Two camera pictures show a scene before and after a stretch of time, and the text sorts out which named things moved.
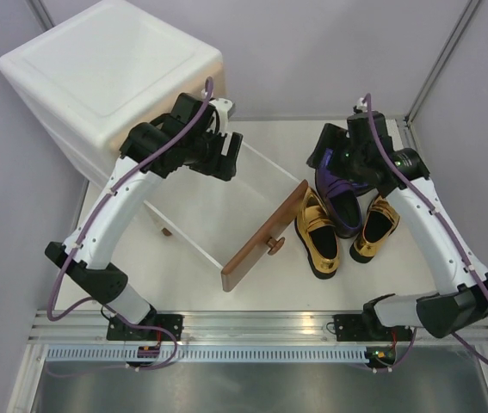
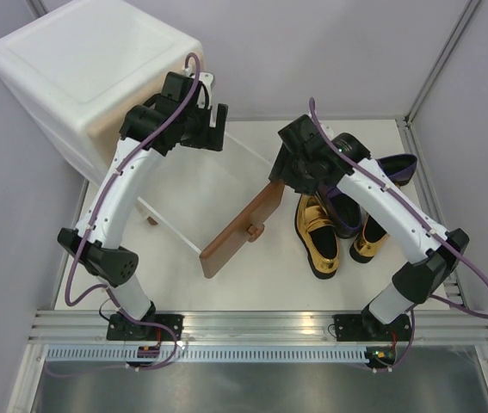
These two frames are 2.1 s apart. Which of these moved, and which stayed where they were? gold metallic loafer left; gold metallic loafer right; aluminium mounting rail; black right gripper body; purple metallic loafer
Moved: black right gripper body
Stayed: purple metallic loafer; gold metallic loafer right; gold metallic loafer left; aluminium mounting rail
